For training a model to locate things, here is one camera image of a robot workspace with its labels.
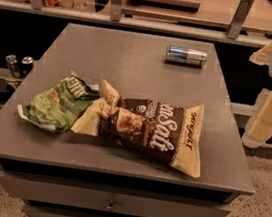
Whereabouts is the silver blue redbull can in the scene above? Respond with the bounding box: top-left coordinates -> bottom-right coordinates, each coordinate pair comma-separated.
165,45 -> 208,67

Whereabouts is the dark can on shelf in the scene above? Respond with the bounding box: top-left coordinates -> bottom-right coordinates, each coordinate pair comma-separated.
21,56 -> 35,77

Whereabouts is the brown yellow chip bag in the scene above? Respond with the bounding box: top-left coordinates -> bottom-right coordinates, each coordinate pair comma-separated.
72,80 -> 205,179

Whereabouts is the upper drawer knob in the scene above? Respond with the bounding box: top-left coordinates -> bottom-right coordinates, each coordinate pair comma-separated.
106,200 -> 115,212

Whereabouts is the green chip bag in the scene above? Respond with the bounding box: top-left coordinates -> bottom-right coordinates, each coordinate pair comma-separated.
17,75 -> 100,133

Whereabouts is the grey drawer cabinet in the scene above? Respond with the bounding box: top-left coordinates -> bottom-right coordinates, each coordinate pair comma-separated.
0,24 -> 254,217

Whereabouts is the right metal bracket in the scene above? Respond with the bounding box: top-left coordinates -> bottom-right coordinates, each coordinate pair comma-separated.
226,0 -> 254,40

